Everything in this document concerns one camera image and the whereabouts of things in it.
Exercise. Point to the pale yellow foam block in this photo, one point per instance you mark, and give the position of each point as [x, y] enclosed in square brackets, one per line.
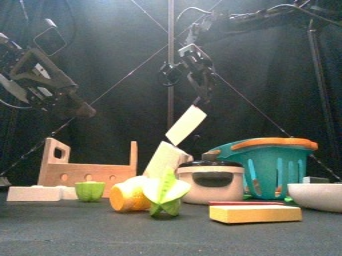
[187, 125]

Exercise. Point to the white wooden knife holder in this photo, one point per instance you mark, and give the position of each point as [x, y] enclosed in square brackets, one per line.
[160, 163]

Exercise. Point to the wooden toy crate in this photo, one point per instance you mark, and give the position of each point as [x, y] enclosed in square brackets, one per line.
[100, 170]

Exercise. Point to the teal basket orange rim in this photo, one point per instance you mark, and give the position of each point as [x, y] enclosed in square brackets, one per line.
[267, 156]

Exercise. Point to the white flat toy block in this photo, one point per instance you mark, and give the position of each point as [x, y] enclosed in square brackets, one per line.
[33, 194]

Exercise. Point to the orange toy food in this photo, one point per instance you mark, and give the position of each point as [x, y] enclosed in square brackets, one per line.
[278, 190]
[257, 185]

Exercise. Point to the white toy pot black lid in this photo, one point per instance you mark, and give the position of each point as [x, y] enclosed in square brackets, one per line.
[208, 193]

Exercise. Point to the green toy vegetable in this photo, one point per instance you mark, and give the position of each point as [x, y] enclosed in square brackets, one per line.
[290, 200]
[247, 197]

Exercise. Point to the yellow plastic cup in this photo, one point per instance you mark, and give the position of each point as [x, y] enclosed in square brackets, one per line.
[127, 200]

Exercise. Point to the red flat strip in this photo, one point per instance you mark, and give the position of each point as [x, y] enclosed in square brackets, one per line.
[245, 203]

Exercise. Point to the small grey box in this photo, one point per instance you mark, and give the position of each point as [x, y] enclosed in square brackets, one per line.
[315, 180]

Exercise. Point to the yellow flat toy block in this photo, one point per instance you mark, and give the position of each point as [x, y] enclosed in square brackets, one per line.
[254, 215]

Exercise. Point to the light grey round pan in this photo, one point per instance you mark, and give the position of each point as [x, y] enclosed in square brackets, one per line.
[315, 196]

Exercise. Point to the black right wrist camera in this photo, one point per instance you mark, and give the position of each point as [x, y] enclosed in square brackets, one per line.
[166, 74]

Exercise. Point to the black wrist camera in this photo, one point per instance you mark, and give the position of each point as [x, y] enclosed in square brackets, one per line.
[166, 74]
[49, 40]

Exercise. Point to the grey vertical frame pole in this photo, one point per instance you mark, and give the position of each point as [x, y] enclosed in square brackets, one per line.
[170, 33]

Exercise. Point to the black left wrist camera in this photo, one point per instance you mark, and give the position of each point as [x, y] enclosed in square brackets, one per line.
[49, 40]

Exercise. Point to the dark slanted frame post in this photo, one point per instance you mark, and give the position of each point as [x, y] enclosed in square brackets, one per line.
[319, 100]

